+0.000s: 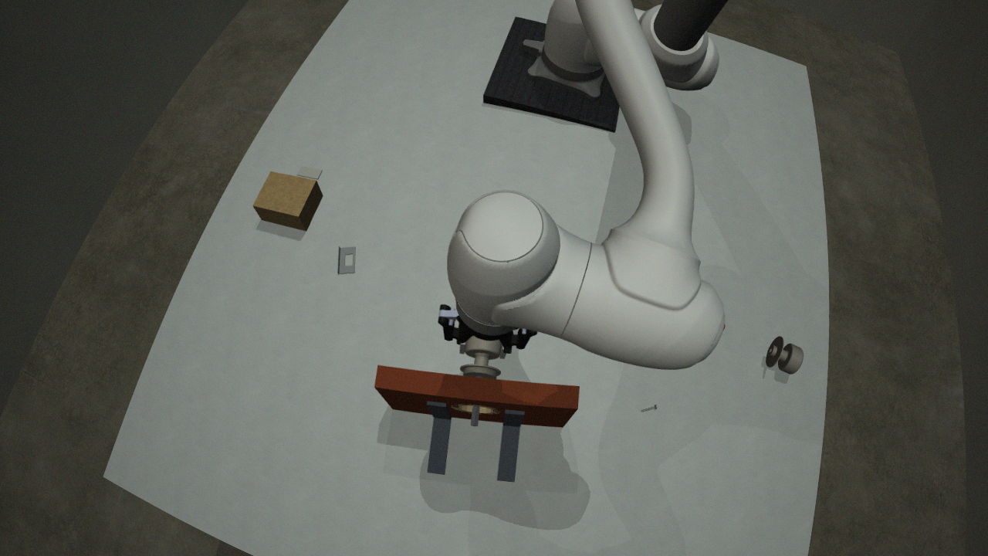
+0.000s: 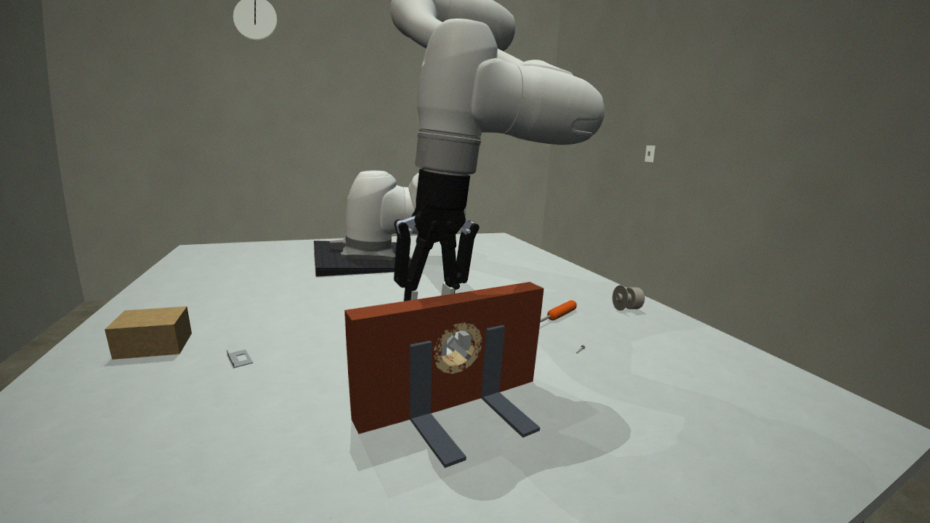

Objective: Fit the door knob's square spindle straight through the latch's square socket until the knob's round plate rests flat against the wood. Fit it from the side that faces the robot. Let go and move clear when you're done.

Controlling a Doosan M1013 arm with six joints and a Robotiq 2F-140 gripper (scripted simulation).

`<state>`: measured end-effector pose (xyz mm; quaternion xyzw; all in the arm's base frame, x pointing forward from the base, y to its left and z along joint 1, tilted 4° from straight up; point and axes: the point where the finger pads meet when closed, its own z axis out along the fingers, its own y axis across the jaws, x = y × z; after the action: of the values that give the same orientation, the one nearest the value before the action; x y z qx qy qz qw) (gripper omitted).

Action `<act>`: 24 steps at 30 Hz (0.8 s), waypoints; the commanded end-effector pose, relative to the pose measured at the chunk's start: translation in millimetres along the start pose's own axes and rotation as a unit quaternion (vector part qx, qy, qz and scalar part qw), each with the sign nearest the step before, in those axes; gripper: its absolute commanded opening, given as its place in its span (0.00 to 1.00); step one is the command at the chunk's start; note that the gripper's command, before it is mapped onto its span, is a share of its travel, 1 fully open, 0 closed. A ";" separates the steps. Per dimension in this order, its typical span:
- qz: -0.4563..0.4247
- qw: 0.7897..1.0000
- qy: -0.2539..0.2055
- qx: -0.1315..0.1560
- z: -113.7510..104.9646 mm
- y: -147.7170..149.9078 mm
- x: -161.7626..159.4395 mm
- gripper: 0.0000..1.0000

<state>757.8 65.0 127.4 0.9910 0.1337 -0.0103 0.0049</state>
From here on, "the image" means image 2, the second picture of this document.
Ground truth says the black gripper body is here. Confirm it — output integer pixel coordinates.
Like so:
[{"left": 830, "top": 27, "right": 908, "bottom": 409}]
[{"left": 412, "top": 169, "right": 470, "bottom": 243}]

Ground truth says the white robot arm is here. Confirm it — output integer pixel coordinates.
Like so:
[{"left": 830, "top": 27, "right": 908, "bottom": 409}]
[{"left": 329, "top": 0, "right": 605, "bottom": 261}]

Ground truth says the orange-handled screwdriver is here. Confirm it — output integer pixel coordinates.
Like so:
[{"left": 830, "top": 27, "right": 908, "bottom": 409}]
[{"left": 541, "top": 300, "right": 577, "bottom": 322}]

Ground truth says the brown wooden door slab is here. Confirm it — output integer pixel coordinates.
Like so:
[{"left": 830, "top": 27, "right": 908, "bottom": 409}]
[{"left": 344, "top": 282, "right": 544, "bottom": 434}]

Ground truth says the brown rectangular box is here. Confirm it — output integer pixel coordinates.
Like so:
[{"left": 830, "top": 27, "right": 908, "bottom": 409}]
[{"left": 105, "top": 307, "right": 192, "bottom": 360}]

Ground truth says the dark metal door knob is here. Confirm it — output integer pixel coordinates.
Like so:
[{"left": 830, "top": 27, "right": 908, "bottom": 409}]
[{"left": 612, "top": 285, "right": 644, "bottom": 311}]

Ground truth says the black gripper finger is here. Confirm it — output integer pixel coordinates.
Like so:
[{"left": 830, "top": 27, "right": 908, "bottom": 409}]
[
  {"left": 394, "top": 216, "right": 440, "bottom": 301},
  {"left": 440, "top": 220, "right": 480, "bottom": 296}
]

